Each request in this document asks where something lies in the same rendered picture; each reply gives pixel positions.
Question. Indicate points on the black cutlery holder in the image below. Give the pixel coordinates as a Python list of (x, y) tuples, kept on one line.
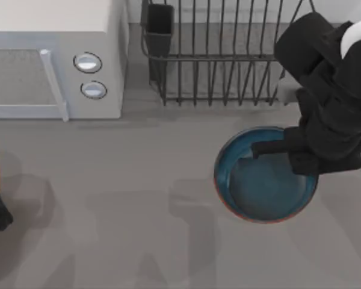
[(159, 27)]

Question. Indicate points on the blue bowl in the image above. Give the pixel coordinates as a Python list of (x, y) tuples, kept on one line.
[(258, 192)]

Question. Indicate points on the pale microwave oven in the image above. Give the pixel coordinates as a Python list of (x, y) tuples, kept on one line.
[(112, 60)]

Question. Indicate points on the microwave oven door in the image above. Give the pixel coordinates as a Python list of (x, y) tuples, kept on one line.
[(15, 75)]

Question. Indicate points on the small round microwave knob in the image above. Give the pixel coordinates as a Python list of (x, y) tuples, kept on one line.
[(94, 89)]

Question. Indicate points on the large round microwave knob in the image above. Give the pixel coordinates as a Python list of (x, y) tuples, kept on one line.
[(87, 62)]

